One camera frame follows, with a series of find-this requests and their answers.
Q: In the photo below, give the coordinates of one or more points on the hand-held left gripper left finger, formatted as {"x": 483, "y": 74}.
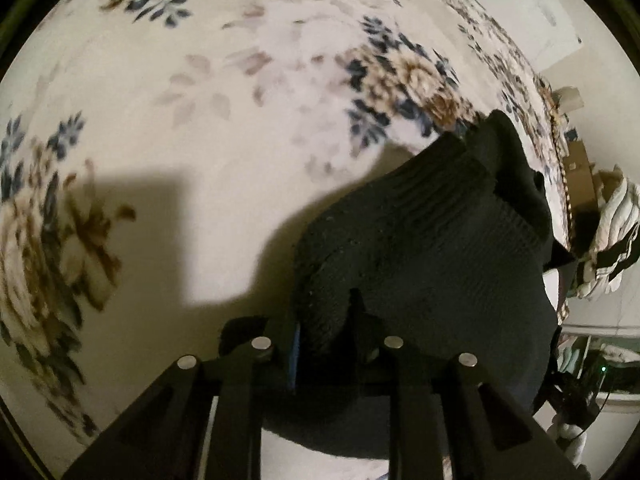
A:
{"x": 295, "y": 360}

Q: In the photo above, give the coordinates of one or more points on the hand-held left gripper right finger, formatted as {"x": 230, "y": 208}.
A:
{"x": 370, "y": 360}

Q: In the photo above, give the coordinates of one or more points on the black and white knit sweater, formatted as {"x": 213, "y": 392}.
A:
{"x": 425, "y": 260}

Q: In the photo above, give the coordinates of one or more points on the stack of folded pastel clothes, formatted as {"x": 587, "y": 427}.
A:
{"x": 570, "y": 357}

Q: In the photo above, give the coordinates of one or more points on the white wardrobe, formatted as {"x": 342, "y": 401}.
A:
{"x": 600, "y": 312}

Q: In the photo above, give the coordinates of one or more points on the floral bed sheet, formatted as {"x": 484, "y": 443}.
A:
{"x": 200, "y": 135}

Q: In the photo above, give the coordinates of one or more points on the brown checked blanket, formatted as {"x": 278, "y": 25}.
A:
{"x": 562, "y": 185}

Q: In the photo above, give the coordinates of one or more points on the black striped track jacket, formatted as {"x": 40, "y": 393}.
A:
{"x": 615, "y": 257}

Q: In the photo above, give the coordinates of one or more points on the large cardboard box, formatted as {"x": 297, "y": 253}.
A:
{"x": 580, "y": 180}

